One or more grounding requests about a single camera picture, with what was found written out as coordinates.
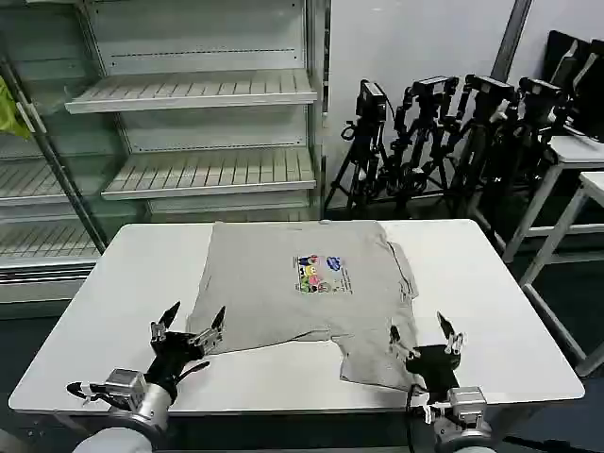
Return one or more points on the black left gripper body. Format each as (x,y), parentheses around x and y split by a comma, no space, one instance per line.
(175,350)

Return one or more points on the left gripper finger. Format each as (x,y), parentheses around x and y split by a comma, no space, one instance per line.
(214,328)
(165,320)

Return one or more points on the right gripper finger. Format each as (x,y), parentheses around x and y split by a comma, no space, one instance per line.
(450,332)
(398,340)

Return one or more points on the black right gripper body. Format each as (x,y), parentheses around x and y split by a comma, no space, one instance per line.
(436,365)

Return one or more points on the grey printed shirt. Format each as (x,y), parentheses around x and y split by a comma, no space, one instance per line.
(264,292)

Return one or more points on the grey metal shelf unit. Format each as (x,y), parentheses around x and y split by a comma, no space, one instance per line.
(203,89)
(33,179)

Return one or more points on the yellow-green cloth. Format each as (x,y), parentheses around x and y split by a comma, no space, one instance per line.
(8,111)

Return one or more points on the black monitor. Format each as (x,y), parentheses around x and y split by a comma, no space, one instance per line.
(559,54)
(592,99)

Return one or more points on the black camera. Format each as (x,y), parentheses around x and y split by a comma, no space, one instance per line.
(372,100)
(431,86)
(491,86)
(538,88)

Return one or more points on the grey slanted wall column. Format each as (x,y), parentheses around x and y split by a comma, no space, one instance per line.
(512,33)

